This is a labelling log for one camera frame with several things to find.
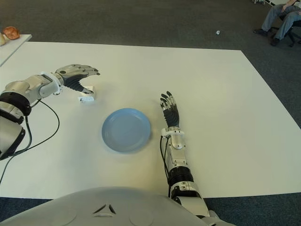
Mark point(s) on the grey robot torso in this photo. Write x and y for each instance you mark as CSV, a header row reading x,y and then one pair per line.
x,y
105,209

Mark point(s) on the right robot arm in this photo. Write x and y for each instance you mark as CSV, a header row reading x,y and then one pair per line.
x,y
178,141

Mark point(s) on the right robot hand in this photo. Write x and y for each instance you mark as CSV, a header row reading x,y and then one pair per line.
x,y
171,115

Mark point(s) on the reddish brown bread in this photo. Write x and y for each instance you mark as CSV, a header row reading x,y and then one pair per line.
x,y
11,33

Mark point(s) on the white side table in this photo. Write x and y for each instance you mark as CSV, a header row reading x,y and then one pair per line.
x,y
14,47

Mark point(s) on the white charger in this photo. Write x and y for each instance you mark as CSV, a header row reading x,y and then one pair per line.
x,y
88,99

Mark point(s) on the seated person in jeans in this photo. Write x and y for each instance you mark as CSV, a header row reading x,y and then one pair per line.
x,y
272,16

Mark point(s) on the black office chair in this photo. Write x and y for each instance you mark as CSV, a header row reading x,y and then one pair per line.
x,y
294,33

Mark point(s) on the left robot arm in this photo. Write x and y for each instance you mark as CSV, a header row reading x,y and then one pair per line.
x,y
35,86

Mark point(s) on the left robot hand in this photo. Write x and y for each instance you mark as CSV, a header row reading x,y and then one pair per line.
x,y
75,70

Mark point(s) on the pale yellow fruit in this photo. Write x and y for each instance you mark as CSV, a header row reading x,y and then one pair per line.
x,y
2,40

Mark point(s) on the blue plate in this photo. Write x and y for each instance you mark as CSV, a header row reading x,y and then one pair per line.
x,y
125,130

